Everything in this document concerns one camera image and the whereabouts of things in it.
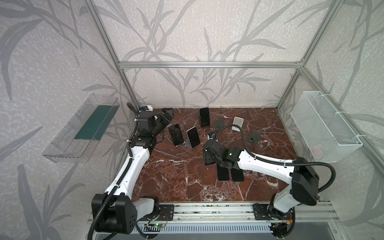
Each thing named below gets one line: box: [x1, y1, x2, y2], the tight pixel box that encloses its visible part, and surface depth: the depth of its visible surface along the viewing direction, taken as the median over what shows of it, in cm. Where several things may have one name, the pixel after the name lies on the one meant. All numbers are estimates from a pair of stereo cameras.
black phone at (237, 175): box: [230, 168, 245, 182], surface depth 86 cm
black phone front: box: [217, 162, 230, 181], surface depth 88 cm
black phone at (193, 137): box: [186, 126, 201, 148], surface depth 92 cm
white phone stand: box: [231, 116, 244, 132], surface depth 106 cm
